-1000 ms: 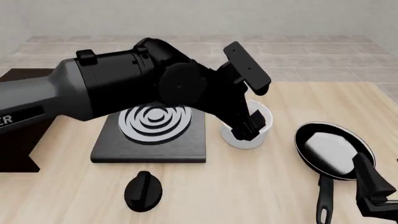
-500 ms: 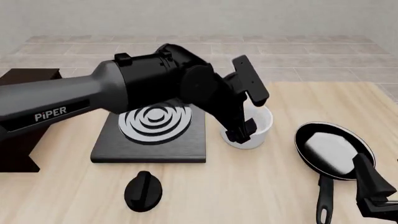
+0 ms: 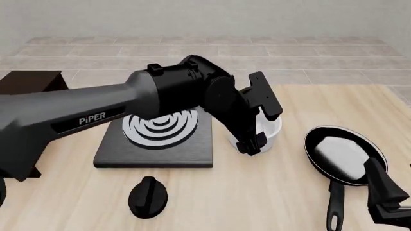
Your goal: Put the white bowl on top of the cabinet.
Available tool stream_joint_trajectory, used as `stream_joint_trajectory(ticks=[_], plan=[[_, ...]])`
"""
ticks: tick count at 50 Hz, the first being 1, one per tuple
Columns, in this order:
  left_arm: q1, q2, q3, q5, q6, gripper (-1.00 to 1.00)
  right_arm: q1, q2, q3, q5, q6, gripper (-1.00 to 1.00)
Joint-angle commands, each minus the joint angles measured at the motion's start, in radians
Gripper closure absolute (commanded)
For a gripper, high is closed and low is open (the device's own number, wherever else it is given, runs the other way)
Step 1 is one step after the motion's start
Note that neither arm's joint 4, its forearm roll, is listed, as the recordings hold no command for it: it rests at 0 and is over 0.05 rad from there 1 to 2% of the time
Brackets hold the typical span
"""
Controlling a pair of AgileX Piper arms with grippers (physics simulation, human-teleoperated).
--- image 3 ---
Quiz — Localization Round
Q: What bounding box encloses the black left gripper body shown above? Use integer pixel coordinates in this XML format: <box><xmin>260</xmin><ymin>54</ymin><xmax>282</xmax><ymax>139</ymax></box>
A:
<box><xmin>216</xmin><ymin>105</ymin><xmax>268</xmax><ymax>156</ymax></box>

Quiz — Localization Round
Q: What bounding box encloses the flat black stove plate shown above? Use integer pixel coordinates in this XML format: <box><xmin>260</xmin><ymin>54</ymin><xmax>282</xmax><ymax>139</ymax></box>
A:
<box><xmin>94</xmin><ymin>108</ymin><xmax>214</xmax><ymax>169</ymax></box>

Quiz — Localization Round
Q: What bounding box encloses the dark brown wooden cabinet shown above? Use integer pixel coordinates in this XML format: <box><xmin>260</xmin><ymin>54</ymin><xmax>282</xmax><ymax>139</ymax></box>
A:
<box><xmin>0</xmin><ymin>70</ymin><xmax>69</xmax><ymax>182</ymax></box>

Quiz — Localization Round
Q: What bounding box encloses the black frying pan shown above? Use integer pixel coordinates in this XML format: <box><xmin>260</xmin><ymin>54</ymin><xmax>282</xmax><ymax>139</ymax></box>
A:
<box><xmin>303</xmin><ymin>124</ymin><xmax>389</xmax><ymax>231</ymax></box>

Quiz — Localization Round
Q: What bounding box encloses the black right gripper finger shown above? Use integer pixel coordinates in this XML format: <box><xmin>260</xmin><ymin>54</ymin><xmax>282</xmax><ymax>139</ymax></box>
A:
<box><xmin>364</xmin><ymin>157</ymin><xmax>392</xmax><ymax>206</ymax></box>
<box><xmin>386</xmin><ymin>175</ymin><xmax>410</xmax><ymax>204</ymax></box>

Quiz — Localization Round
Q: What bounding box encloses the round black stove knob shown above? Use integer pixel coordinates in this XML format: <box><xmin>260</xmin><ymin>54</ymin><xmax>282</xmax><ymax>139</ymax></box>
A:
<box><xmin>128</xmin><ymin>175</ymin><xmax>169</xmax><ymax>219</ymax></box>

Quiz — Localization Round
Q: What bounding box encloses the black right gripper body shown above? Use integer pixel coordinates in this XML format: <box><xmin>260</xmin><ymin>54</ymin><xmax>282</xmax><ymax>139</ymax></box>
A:
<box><xmin>368</xmin><ymin>200</ymin><xmax>411</xmax><ymax>225</ymax></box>

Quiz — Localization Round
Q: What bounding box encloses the white bowl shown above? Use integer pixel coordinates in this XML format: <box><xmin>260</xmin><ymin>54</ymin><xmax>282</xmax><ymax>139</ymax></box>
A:
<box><xmin>228</xmin><ymin>105</ymin><xmax>283</xmax><ymax>153</ymax></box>

